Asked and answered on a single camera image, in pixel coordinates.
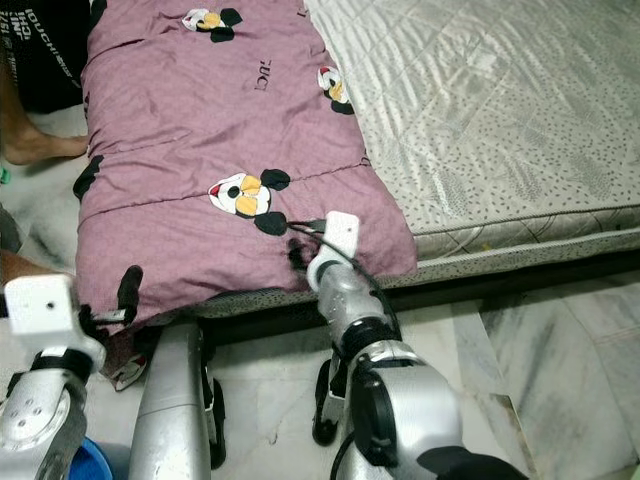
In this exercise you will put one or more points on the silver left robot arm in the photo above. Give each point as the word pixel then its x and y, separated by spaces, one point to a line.
pixel 40 430

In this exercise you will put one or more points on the purple cartoon print quilt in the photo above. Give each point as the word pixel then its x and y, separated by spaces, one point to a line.
pixel 190 120

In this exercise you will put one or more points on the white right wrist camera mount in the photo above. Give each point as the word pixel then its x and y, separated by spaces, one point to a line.
pixel 342 232

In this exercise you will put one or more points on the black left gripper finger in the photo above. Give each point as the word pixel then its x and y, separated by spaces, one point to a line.
pixel 131 295

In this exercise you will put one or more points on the black bag white lettering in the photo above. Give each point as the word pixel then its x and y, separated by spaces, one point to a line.
pixel 50 85

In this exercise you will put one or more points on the grey robot left leg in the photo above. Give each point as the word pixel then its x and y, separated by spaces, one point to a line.
pixel 170 400

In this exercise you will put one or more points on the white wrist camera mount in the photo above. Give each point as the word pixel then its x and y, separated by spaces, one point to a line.
pixel 342 232
pixel 40 310

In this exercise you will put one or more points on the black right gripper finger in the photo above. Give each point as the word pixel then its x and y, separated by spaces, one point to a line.
pixel 294 253

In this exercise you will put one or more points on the blue plastic bucket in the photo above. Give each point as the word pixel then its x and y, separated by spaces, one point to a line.
pixel 95 462

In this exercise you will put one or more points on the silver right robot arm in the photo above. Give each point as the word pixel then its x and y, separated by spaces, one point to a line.
pixel 350 300

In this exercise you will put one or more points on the white quilted mattress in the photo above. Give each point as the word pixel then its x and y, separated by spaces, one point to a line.
pixel 490 110

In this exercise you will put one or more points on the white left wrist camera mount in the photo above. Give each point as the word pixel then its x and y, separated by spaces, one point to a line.
pixel 40 310

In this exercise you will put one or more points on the dark bed frame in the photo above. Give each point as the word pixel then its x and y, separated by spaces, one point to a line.
pixel 510 285

